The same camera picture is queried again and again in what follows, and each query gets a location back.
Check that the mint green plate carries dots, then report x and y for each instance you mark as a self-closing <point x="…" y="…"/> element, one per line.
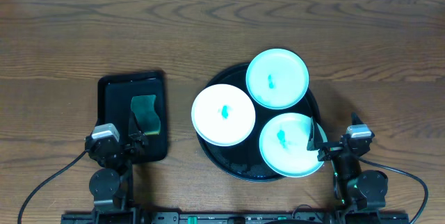
<point x="277" y="79"/>
<point x="283" y="145"/>

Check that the green yellow sponge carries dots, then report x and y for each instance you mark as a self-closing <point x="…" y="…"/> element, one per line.
<point x="147" y="119"/>

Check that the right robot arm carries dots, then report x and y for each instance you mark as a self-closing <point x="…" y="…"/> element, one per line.
<point x="359" y="190"/>

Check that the white plate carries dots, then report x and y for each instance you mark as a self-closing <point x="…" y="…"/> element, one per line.
<point x="223" y="115"/>

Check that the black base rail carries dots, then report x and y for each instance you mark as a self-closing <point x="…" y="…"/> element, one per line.
<point x="177" y="218"/>

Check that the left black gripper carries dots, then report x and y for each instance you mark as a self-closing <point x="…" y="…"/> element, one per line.
<point x="126" y="148"/>

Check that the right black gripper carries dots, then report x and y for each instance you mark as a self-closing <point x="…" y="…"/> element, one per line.
<point x="315" y="141"/>

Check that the round black tray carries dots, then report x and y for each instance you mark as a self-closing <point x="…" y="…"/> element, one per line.
<point x="244" y="160"/>

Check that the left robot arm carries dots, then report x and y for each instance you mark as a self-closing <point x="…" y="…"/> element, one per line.
<point x="112" y="187"/>

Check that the black rectangular tray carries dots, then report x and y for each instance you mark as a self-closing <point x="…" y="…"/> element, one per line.
<point x="115" y="93"/>

